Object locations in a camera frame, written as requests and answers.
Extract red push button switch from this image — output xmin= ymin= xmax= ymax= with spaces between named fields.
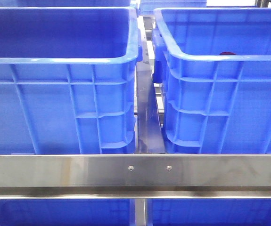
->
xmin=220 ymin=51 xmax=236 ymax=56

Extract steel centre divider bar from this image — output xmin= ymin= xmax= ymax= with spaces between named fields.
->
xmin=136 ymin=61 xmax=166 ymax=154

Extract left blue plastic crate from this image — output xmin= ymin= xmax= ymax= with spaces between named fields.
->
xmin=0 ymin=7 xmax=142 ymax=155

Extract blue plastic crate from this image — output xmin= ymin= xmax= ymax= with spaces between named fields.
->
xmin=0 ymin=7 xmax=142 ymax=155
xmin=152 ymin=8 xmax=271 ymax=154

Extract right blue plastic crate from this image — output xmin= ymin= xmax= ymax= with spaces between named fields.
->
xmin=152 ymin=8 xmax=271 ymax=154

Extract lower right blue crate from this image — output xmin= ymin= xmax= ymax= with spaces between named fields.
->
xmin=148 ymin=199 xmax=271 ymax=226

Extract back right blue crate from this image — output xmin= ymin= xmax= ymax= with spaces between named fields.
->
xmin=140 ymin=0 xmax=207 ymax=15

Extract lower left blue crate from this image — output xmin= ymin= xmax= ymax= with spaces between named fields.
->
xmin=0 ymin=199 xmax=135 ymax=226

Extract back left blue crate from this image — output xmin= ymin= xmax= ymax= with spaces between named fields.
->
xmin=0 ymin=0 xmax=138 ymax=8

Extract steel shelf front rail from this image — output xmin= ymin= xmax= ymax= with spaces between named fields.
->
xmin=0 ymin=154 xmax=271 ymax=199

